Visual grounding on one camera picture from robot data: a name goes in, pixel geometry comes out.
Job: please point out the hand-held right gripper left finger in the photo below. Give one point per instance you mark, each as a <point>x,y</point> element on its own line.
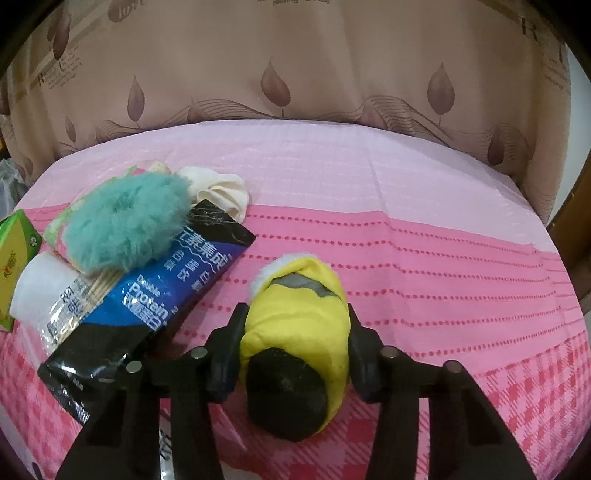
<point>225,367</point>

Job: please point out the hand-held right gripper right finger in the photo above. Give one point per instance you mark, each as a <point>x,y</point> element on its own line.
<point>365,367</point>

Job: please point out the yellow plush toy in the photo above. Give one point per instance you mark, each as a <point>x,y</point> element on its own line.
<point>295,323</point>

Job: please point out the white packet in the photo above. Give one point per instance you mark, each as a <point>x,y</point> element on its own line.
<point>38,286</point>

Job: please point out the pink checked blanket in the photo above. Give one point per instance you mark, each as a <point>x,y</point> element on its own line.
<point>415,277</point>

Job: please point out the blue and black foil packet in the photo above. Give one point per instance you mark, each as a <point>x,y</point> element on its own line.
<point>194,261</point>

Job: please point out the bamboo stick bundle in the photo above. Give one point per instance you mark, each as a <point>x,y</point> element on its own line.
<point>104,284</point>

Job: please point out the teal fluffy plush ball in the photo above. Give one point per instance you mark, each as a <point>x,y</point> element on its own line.
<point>124,221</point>

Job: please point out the cream scrunchie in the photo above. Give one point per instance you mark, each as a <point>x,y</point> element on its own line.
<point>221,189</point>

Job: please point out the floral folded towel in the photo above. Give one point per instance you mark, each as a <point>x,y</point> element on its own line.
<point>57,230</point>

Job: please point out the brown wooden furniture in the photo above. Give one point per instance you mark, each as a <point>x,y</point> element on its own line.
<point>579,272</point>

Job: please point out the green carton box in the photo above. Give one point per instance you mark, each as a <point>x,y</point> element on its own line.
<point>16,258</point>

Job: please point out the clear plastic bag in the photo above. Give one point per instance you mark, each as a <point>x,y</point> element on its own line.
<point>9,184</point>

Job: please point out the beige leaf print curtain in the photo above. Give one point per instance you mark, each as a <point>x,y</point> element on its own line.
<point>323,60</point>

